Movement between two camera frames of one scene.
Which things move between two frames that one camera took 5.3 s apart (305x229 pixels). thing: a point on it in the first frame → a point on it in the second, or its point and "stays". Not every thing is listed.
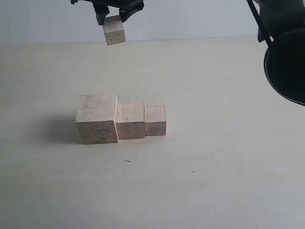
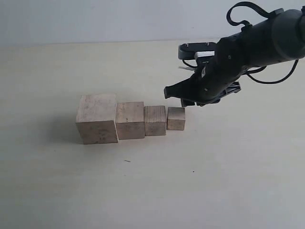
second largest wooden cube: (130, 120) stays
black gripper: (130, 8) → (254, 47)
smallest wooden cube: (114, 29) → (176, 119)
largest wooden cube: (96, 119) stays
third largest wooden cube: (155, 120) stays
